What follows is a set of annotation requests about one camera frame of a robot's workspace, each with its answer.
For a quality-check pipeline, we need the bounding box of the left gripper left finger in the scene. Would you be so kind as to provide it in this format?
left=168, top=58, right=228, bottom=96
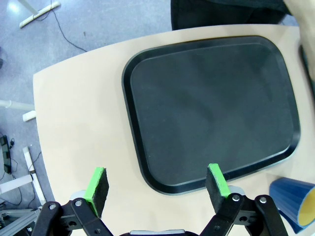
left=31, top=167, right=112, bottom=236

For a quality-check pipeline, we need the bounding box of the person in black t-shirt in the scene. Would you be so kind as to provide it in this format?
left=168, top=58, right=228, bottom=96
left=170, top=0, right=297, bottom=31

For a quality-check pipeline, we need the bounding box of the black floor cable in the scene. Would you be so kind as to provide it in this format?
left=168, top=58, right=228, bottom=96
left=50, top=0, right=88, bottom=53

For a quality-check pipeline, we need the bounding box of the blue cup yellow inside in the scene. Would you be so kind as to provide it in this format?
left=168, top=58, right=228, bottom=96
left=268, top=177, right=315, bottom=235

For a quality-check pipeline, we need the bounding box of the black rectangular plastic tray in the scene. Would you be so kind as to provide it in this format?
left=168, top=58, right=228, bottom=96
left=121, top=35, right=302, bottom=196

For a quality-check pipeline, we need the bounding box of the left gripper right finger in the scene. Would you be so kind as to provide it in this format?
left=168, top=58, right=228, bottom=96
left=200, top=163, right=290, bottom=236

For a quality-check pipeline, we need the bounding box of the white table foot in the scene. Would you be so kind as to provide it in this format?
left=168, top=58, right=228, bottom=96
left=0, top=99, right=37, bottom=122
left=0, top=146, right=47, bottom=206
left=19, top=0, right=62, bottom=29

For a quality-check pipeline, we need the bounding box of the aluminium frame profile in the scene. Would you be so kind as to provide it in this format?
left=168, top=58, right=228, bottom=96
left=0, top=206, right=43, bottom=236

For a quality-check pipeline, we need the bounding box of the black power strip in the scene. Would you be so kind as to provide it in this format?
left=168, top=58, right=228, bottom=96
left=0, top=134, right=15, bottom=175

